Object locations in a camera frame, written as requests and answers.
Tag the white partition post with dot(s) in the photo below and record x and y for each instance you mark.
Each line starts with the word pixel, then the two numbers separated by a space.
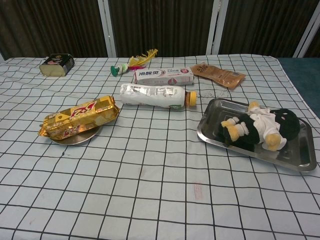
pixel 1 57
pixel 307 37
pixel 107 27
pixel 216 25

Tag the feather shuttlecock green base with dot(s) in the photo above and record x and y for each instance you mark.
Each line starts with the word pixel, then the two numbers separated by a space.
pixel 115 70

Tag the dark rectangular tin can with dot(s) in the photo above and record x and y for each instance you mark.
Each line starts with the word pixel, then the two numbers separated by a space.
pixel 53 70

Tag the round steel plate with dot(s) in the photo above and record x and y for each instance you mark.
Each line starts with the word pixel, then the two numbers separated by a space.
pixel 75 141

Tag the gold biscuit packet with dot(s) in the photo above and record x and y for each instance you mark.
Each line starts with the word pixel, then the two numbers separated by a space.
pixel 80 115

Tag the white bottle yellow cap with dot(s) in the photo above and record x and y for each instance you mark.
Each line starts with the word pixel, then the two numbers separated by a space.
pixel 150 96

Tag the white black checkered tablecloth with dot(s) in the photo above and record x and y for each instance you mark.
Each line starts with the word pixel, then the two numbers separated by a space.
pixel 150 175

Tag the white toothpaste box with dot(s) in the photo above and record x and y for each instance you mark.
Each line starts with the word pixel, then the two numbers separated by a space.
pixel 162 75

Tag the brown sauce pouch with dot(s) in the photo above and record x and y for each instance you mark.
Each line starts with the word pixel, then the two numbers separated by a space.
pixel 220 75

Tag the black white plush penguin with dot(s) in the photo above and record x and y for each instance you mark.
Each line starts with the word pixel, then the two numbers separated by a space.
pixel 287 122

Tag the rectangular steel tray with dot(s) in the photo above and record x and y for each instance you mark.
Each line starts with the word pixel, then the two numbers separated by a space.
pixel 215 120

